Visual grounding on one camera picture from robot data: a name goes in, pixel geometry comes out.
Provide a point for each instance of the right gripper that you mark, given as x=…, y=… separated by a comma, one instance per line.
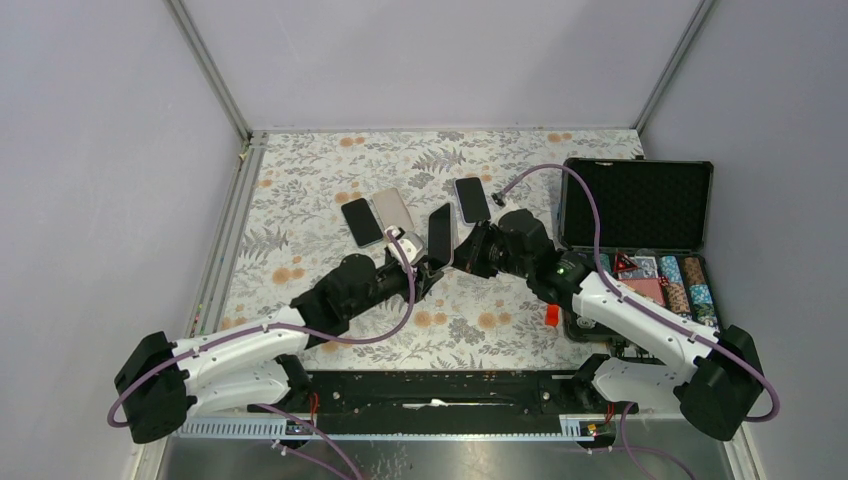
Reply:
x=468, y=256

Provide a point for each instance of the phone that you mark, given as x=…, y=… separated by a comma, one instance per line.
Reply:
x=362, y=222
x=472, y=200

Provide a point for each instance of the phone in lavender case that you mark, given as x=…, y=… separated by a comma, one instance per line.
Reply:
x=472, y=200

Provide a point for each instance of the floral tablecloth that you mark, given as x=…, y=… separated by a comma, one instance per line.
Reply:
x=297, y=250

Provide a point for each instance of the large black smartphone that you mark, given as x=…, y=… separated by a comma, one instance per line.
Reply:
x=441, y=236

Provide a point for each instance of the red plastic piece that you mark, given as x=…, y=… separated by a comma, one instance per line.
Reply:
x=552, y=316

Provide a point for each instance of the beige phone case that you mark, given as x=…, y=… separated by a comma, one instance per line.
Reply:
x=392, y=210

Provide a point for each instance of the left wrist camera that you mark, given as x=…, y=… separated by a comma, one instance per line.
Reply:
x=402, y=244

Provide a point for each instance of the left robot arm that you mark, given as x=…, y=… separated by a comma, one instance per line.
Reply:
x=165, y=382

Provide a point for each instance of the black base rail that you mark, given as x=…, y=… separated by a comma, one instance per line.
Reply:
x=437, y=402

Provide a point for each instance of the black poker chip case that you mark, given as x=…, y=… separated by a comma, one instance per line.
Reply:
x=649, y=219

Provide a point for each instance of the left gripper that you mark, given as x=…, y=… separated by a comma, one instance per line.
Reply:
x=423, y=278

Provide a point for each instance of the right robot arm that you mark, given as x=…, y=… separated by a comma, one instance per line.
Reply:
x=713, y=377

